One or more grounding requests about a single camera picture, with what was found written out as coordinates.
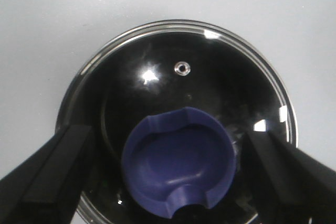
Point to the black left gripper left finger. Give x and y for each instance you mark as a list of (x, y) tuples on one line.
[(46, 187)]

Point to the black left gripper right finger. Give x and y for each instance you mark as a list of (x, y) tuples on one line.
[(287, 185)]

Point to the glass lid with blue knob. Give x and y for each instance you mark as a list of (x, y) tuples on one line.
[(172, 105)]

